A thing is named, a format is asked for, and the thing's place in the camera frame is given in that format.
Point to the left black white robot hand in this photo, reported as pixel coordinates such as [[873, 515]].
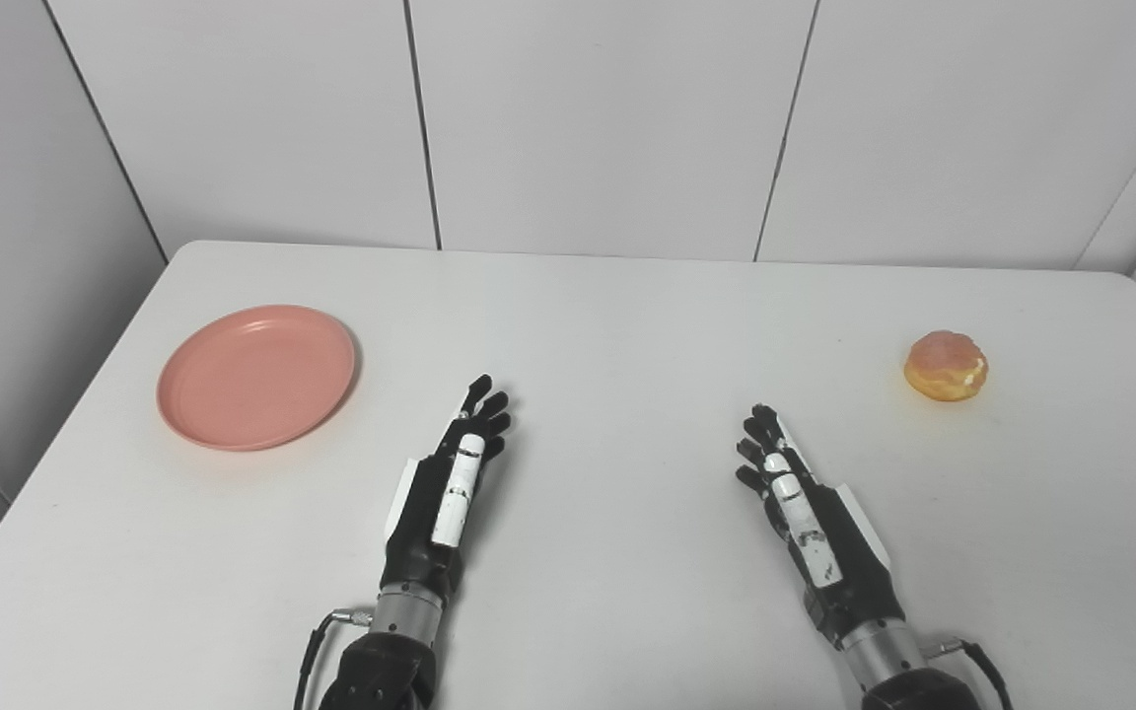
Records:
[[430, 513]]

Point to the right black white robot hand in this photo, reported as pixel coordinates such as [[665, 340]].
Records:
[[824, 532]]

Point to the pink round plate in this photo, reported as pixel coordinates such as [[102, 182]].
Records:
[[256, 377]]

